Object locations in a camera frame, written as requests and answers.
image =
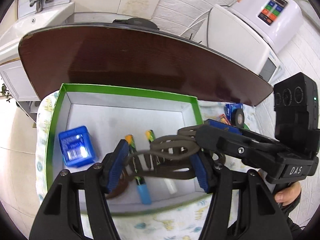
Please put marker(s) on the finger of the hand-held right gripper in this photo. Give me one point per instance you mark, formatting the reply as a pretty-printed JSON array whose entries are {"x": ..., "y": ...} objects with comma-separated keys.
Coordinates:
[
  {"x": 225, "y": 142},
  {"x": 225, "y": 127}
]

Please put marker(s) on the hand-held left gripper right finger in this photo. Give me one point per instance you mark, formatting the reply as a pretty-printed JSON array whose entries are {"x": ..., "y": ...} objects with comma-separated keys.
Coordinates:
[{"x": 202, "y": 172}]

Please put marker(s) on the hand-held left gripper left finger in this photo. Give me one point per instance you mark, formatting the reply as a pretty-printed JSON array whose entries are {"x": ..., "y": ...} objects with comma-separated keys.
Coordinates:
[{"x": 117, "y": 165}]

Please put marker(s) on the brown hair claw clip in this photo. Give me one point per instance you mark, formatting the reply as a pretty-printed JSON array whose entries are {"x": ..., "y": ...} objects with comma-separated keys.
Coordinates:
[{"x": 122, "y": 185}]

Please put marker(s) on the black marker white cap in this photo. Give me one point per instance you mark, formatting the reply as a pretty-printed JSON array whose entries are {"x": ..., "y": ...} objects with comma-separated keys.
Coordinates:
[{"x": 171, "y": 186}]

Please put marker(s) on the black marker blue cap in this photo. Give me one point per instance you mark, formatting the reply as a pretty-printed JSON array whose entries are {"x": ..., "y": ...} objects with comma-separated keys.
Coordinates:
[{"x": 144, "y": 192}]

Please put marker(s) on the blue plastic cube box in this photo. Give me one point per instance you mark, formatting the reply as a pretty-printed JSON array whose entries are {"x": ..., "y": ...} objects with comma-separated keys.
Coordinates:
[{"x": 75, "y": 147}]

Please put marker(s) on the olive hair claw clip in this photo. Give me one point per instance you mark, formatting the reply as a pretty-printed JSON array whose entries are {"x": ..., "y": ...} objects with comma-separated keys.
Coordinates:
[{"x": 170, "y": 140}]

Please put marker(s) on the green cardboard box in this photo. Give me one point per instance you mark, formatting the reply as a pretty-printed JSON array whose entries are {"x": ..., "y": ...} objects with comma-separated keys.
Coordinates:
[{"x": 100, "y": 110}]

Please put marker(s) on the person's right hand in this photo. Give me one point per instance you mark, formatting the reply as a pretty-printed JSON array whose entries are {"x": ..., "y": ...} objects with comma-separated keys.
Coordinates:
[{"x": 288, "y": 193}]

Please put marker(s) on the colourful card pack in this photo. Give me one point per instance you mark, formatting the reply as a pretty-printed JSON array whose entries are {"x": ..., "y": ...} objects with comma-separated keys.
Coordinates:
[{"x": 223, "y": 118}]

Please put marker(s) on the black tape roll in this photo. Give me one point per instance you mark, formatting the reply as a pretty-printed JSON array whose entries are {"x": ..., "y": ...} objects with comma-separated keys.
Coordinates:
[{"x": 237, "y": 117}]

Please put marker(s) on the flat blue box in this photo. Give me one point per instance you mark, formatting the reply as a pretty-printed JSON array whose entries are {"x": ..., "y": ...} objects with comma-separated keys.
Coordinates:
[{"x": 231, "y": 107}]

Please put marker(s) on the giraffe printed blanket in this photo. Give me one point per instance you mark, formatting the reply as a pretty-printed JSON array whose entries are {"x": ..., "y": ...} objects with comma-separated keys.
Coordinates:
[{"x": 155, "y": 222}]

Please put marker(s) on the white machine with screen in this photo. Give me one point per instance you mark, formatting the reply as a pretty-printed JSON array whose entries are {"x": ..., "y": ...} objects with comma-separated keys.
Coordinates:
[{"x": 250, "y": 30}]

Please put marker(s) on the brown wooden headboard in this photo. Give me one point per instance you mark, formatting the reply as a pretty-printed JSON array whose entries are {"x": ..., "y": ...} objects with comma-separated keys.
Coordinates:
[{"x": 137, "y": 57}]

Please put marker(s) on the white cabinet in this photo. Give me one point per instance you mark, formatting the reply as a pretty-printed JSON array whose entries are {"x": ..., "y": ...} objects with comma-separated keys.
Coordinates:
[{"x": 15, "y": 80}]

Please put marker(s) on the dark round object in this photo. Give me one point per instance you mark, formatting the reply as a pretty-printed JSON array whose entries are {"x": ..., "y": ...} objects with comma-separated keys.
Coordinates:
[{"x": 135, "y": 22}]

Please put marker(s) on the white sink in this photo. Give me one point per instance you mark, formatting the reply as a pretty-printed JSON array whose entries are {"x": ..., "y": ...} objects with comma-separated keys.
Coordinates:
[{"x": 30, "y": 27}]

